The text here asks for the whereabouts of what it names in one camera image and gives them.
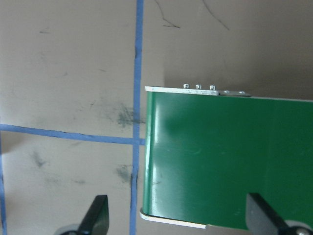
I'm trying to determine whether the green conveyor belt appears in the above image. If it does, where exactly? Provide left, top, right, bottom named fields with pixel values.
left=141, top=86, right=313, bottom=229

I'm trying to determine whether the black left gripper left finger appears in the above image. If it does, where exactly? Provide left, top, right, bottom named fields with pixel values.
left=55, top=195, right=109, bottom=235

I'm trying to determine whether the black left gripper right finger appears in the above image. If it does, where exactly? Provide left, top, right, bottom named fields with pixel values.
left=245, top=193, right=313, bottom=235

